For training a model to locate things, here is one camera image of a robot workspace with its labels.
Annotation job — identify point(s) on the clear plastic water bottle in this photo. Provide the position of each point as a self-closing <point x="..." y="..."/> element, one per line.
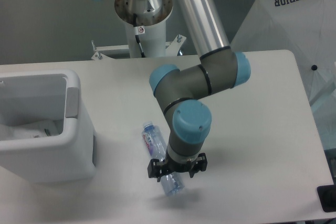
<point x="172" y="183"/>

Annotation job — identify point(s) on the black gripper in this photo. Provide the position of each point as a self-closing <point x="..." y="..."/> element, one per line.
<point x="157" y="168"/>

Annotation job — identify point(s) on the black device at table edge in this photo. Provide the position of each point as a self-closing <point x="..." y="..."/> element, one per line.
<point x="326" y="195"/>

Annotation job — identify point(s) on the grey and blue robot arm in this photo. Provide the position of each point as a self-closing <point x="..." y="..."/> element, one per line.
<point x="179" y="92"/>

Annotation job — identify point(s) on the white metal mounting frame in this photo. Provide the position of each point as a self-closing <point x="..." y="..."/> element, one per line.
<point x="136" y="48"/>

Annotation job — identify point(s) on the white plastic packaging wrapper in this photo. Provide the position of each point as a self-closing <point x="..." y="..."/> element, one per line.
<point x="44" y="128"/>

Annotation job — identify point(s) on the white plastic trash can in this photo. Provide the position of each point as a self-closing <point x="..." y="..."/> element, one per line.
<point x="32" y="96"/>

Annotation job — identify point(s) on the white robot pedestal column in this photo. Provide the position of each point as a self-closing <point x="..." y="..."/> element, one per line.
<point x="147" y="37"/>

